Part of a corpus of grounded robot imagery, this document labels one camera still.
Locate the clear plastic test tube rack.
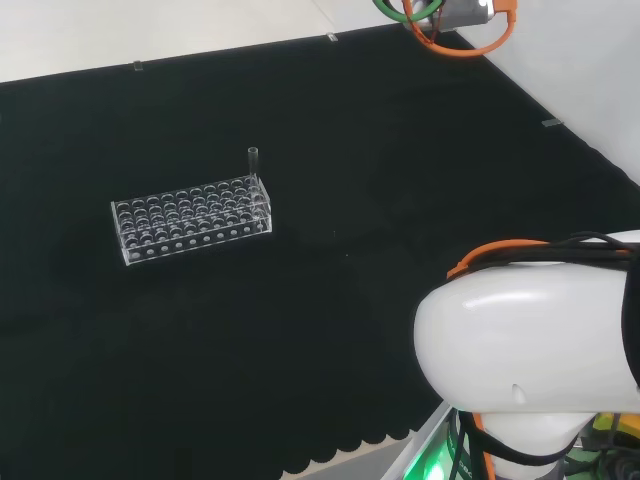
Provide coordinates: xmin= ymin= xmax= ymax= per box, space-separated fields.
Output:
xmin=110 ymin=174 xmax=273 ymax=268

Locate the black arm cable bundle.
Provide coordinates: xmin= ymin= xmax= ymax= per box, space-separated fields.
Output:
xmin=467 ymin=230 xmax=640 ymax=267

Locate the clear glass test tube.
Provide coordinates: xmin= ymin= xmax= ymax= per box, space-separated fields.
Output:
xmin=247 ymin=146 xmax=265 ymax=221

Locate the orange cable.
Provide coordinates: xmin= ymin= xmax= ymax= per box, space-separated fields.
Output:
xmin=402 ymin=0 xmax=632 ymax=480

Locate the green cable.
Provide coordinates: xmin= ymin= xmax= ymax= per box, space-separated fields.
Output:
xmin=373 ymin=0 xmax=427 ymax=24

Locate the black bench cloth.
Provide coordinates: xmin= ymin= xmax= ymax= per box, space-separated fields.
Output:
xmin=0 ymin=22 xmax=640 ymax=480

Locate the pale metal base plate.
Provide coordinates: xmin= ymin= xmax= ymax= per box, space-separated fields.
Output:
xmin=382 ymin=399 xmax=459 ymax=480

